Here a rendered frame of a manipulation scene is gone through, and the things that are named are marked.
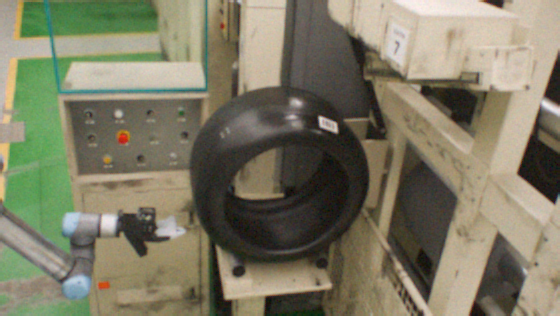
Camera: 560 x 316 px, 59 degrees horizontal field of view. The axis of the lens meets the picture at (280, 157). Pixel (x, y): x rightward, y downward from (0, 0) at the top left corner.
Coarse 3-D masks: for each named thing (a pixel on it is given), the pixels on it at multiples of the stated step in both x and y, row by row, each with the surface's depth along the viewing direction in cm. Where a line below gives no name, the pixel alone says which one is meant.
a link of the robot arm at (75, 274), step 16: (0, 208) 128; (0, 224) 128; (16, 224) 131; (0, 240) 130; (16, 240) 131; (32, 240) 133; (48, 240) 138; (32, 256) 134; (48, 256) 136; (64, 256) 140; (48, 272) 138; (64, 272) 139; (80, 272) 143; (64, 288) 140; (80, 288) 141
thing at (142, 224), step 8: (152, 208) 158; (120, 216) 151; (128, 216) 152; (136, 216) 153; (144, 216) 155; (152, 216) 155; (120, 224) 152; (128, 224) 154; (136, 224) 154; (144, 224) 154; (152, 224) 153; (120, 232) 154; (136, 232) 155; (144, 232) 155; (152, 232) 156; (144, 240) 155
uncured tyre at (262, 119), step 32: (256, 96) 151; (288, 96) 149; (224, 128) 143; (256, 128) 139; (288, 128) 139; (320, 128) 142; (192, 160) 155; (224, 160) 139; (352, 160) 148; (192, 192) 149; (224, 192) 143; (320, 192) 183; (352, 192) 153; (224, 224) 149; (256, 224) 181; (288, 224) 182; (320, 224) 175; (352, 224) 163; (256, 256) 158; (288, 256) 160
